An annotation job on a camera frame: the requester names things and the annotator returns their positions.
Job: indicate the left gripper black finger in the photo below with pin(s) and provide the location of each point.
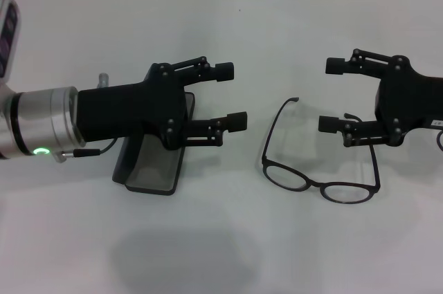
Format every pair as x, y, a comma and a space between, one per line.
237, 122
223, 72

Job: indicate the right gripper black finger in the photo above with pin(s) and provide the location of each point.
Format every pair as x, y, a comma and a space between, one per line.
328, 124
337, 65

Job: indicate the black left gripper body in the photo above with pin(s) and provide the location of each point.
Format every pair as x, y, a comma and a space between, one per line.
131, 110

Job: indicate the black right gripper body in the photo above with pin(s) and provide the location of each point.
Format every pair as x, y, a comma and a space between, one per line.
412, 100

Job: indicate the black glasses case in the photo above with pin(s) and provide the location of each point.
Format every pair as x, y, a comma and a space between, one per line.
152, 169

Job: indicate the black glasses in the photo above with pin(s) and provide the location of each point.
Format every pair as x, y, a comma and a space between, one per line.
314, 185

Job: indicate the silver flange knob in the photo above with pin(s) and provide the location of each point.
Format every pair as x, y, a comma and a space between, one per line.
103, 79

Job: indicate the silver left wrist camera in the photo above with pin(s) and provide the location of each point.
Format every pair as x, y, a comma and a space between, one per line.
8, 31

